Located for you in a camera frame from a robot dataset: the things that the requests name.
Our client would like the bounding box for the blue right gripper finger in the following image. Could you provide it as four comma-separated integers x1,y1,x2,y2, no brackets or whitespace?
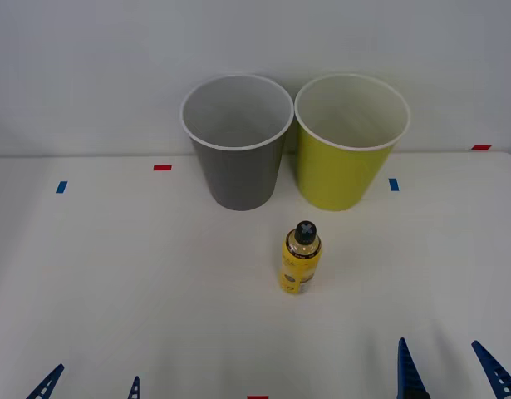
470,340,511,399
396,337,431,399

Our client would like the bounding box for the yellow label plastic bottle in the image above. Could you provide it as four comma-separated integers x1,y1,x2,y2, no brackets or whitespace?
278,220,323,294

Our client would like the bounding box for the yellow-green plastic waste bin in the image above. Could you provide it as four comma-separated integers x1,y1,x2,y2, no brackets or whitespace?
293,72,412,212

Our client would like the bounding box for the grey plastic waste bin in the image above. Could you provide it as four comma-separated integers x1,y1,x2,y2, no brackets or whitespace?
179,73,296,212

